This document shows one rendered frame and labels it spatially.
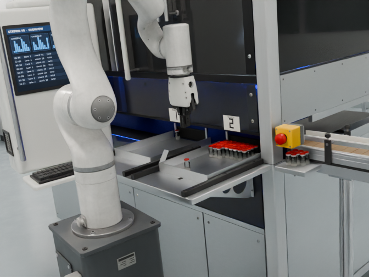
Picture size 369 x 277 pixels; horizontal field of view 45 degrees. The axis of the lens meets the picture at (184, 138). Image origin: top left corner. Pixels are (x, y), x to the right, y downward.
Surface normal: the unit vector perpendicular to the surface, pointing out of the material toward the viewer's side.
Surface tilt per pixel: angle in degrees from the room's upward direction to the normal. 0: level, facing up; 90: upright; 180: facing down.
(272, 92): 90
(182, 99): 94
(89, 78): 63
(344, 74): 90
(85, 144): 30
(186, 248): 90
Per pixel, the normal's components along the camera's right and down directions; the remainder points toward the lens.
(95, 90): 0.48, -0.29
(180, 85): -0.66, 0.25
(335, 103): 0.66, 0.13
